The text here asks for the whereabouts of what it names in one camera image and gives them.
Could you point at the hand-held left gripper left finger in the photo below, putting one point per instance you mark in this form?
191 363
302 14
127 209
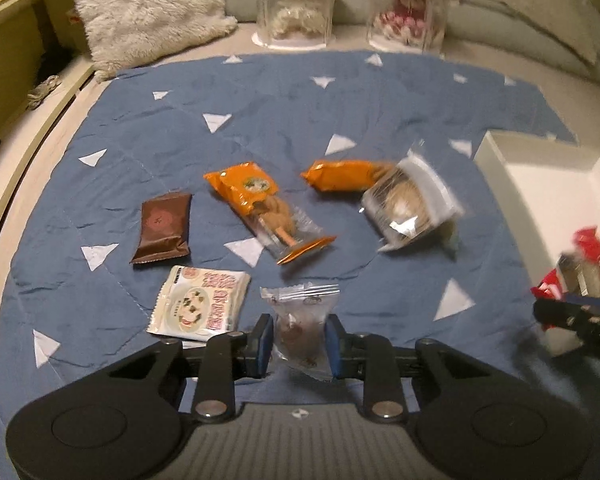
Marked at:
263 346

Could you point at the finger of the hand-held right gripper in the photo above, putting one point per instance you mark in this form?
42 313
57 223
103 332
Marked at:
595 301
575 325

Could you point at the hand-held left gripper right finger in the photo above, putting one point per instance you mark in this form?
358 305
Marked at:
335 346

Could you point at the clear brown cake snack packet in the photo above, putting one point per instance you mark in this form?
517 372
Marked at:
300 330

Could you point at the red snack packet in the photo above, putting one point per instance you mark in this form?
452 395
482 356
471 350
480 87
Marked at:
587 260

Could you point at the white cardboard box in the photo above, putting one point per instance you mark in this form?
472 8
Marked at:
545 195

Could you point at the brown foil snack packet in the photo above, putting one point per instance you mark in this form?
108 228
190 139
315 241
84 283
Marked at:
162 227

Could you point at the large clear tray snack packet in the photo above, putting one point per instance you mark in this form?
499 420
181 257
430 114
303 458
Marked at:
410 202

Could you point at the white printed snack packet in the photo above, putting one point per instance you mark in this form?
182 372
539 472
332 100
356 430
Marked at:
200 305

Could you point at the long orange clear-window snack packet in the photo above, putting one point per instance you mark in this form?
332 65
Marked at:
265 205

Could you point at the short orange snack packet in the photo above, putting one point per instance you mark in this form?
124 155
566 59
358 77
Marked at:
337 175

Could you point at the blue blanket with white triangles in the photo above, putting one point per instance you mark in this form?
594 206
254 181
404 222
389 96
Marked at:
280 110

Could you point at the grey folded duvet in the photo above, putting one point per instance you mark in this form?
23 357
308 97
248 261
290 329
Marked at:
530 65

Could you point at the small metal trinket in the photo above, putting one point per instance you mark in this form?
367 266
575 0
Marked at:
42 91

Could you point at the clear case with white doll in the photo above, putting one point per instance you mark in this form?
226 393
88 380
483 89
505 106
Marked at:
292 5

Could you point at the clear case with red doll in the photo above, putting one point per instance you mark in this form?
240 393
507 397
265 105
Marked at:
410 7

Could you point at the fluffy cream pillow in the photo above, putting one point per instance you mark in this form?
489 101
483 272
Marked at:
145 10

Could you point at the wooden bedside shelf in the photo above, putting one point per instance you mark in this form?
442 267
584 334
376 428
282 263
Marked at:
10 40

